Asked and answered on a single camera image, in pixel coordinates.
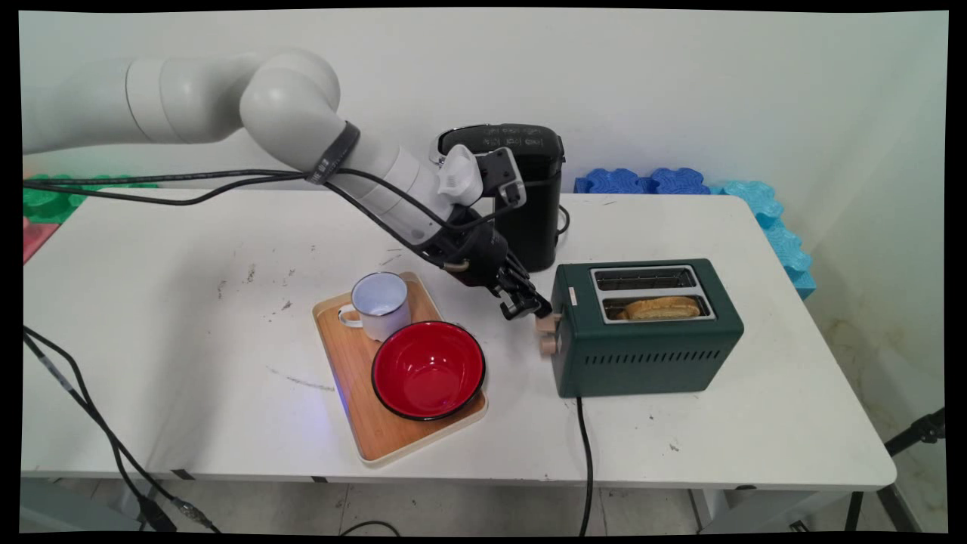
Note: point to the black tripod leg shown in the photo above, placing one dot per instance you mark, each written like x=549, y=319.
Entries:
x=910, y=438

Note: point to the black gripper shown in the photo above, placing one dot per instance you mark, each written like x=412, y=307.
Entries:
x=476, y=253

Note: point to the black coffee maker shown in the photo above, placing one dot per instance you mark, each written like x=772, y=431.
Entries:
x=540, y=204

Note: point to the red bowl with black rim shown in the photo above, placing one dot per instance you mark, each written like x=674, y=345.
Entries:
x=428, y=372

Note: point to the pink foam mat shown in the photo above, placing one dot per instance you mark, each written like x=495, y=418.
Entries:
x=36, y=238

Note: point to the beige toaster lever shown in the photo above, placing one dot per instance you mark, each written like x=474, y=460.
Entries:
x=548, y=325

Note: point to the white enamel mug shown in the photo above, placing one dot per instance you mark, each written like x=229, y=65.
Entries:
x=381, y=306

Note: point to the wooden tray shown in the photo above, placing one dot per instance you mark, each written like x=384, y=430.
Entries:
x=347, y=363

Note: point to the toasted bread slice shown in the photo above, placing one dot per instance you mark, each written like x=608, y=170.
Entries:
x=665, y=308

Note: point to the green foam mat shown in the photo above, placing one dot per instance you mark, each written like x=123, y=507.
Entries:
x=45, y=202

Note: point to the light blue foam mat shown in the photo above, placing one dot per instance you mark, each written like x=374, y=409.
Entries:
x=778, y=234

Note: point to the green two-slot toaster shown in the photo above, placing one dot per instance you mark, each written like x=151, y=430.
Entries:
x=642, y=355

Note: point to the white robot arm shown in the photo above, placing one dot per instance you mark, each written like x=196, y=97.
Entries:
x=287, y=106

